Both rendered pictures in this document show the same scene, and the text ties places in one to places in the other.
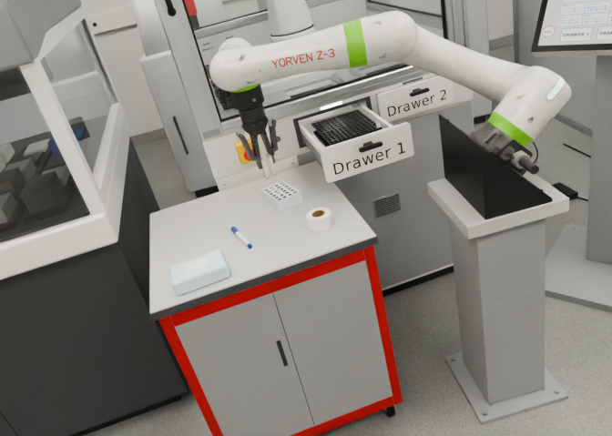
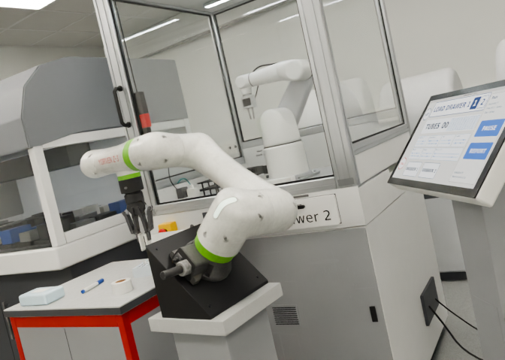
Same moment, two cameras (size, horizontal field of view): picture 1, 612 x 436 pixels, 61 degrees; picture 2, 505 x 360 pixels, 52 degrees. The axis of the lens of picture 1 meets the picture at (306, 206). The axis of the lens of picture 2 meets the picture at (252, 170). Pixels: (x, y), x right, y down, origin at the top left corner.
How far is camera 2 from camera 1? 164 cm
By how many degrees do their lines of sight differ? 45
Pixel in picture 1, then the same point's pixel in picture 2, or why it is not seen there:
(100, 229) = (52, 258)
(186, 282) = (24, 297)
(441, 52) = (213, 167)
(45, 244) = (29, 258)
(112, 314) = not seen: hidden behind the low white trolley
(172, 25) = (129, 134)
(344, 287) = (107, 345)
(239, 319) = (47, 340)
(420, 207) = (320, 329)
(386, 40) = (136, 152)
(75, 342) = not seen: hidden behind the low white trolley
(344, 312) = not seen: outside the picture
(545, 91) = (213, 210)
